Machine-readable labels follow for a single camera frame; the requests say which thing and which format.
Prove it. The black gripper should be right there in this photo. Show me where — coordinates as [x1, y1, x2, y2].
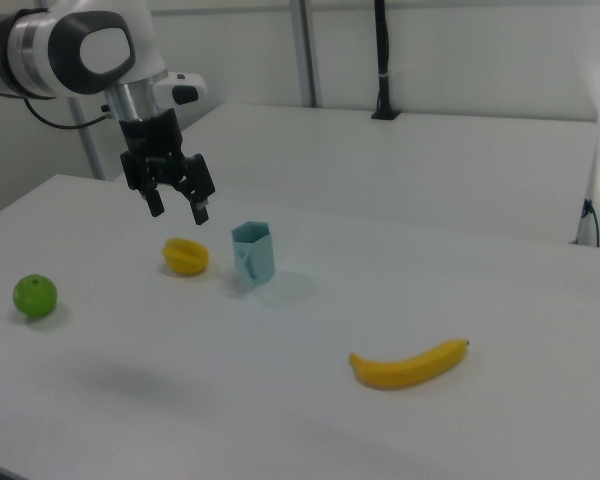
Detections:
[117, 109, 217, 227]

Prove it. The yellow toy banana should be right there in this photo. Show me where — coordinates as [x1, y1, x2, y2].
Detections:
[348, 338, 470, 391]

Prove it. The yellow toy starfruit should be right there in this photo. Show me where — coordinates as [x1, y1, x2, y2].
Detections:
[160, 237, 211, 276]

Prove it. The white side table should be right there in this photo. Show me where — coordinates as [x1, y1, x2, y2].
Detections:
[113, 102, 600, 246]

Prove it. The upright grey wall frame post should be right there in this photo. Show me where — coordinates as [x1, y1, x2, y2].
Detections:
[288, 0, 323, 108]

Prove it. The black cable at table edge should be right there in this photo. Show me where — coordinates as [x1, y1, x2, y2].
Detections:
[581, 198, 600, 247]

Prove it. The teal hexagonal mug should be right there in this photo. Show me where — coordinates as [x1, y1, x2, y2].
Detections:
[230, 220, 277, 290]

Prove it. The slanted grey metal frame post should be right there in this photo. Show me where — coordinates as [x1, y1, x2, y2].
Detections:
[68, 96, 106, 181]

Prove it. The black camera stand pole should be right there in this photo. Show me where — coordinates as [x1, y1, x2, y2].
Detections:
[370, 0, 401, 121]

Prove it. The green toy apple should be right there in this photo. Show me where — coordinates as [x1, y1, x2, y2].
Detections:
[12, 273, 59, 318]

